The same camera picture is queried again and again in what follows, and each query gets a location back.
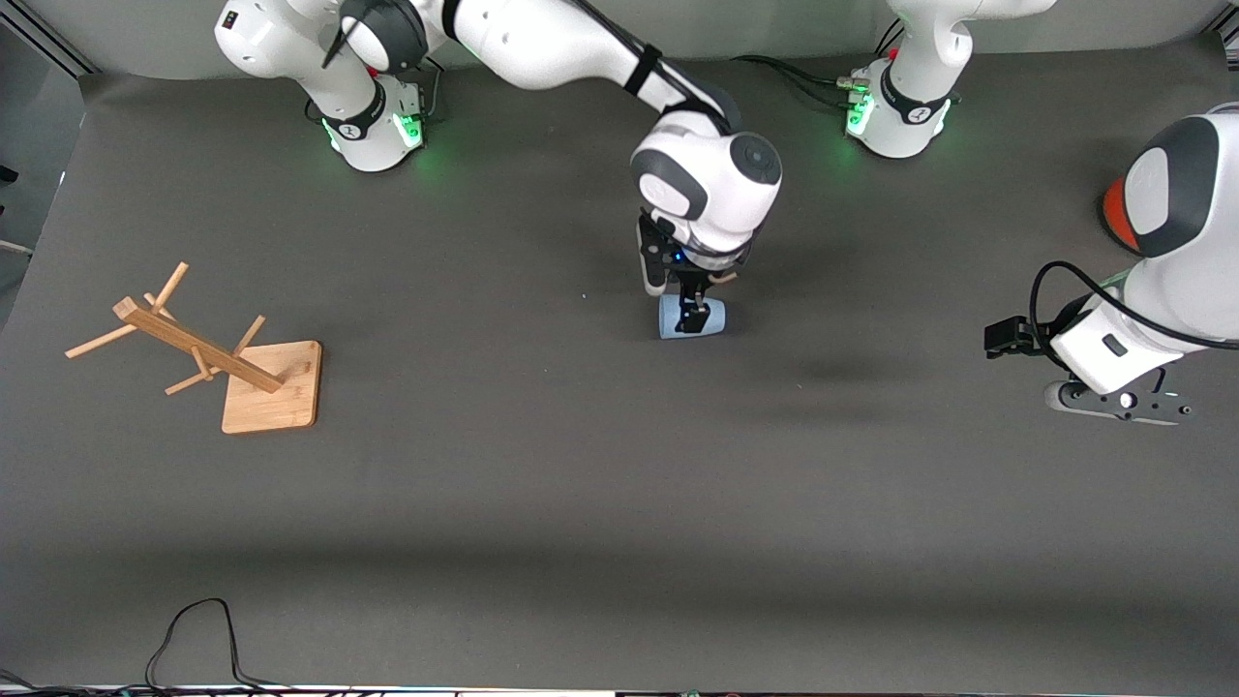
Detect light blue plastic cup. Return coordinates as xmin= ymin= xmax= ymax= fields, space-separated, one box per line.
xmin=658 ymin=293 xmax=728 ymax=341

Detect wooden cup rack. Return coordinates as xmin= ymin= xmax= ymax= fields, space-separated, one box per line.
xmin=65 ymin=260 xmax=322 ymax=435

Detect orange can with grey lid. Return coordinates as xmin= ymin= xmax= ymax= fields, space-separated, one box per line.
xmin=1103 ymin=174 xmax=1145 ymax=256

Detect black left arm base cables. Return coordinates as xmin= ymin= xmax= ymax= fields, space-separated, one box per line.
xmin=730 ymin=19 xmax=906 ymax=112

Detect black arm base cables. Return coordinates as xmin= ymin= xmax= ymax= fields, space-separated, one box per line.
xmin=730 ymin=19 xmax=906 ymax=112
xmin=306 ymin=53 xmax=459 ymax=124

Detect black right arm base cables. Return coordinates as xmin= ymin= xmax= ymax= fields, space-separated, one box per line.
xmin=306 ymin=53 xmax=459 ymax=124

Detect thin black looped cable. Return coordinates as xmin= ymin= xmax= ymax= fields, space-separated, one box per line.
xmin=145 ymin=598 xmax=291 ymax=694

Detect aluminium frame rail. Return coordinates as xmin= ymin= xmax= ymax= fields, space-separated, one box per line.
xmin=0 ymin=0 xmax=100 ymax=78

